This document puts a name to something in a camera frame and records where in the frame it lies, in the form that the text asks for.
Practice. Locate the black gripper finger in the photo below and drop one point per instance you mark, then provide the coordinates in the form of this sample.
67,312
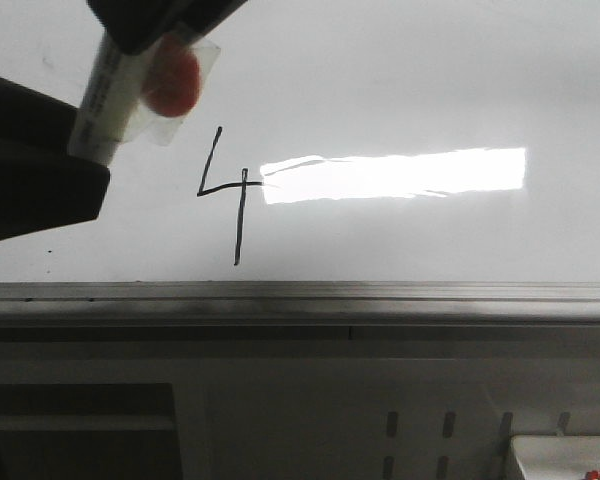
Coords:
134,25

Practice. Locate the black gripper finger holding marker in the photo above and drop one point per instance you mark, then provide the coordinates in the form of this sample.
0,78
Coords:
41,186

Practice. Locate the white whiteboard marker pen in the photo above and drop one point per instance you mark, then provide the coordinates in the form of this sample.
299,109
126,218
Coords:
113,96

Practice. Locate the white pegboard panel with slots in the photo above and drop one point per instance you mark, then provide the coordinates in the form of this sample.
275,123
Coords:
375,419

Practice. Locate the white box with red item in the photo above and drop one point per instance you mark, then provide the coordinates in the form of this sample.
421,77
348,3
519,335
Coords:
553,457

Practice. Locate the white whiteboard with aluminium frame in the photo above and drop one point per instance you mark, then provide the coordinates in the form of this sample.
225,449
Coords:
383,173

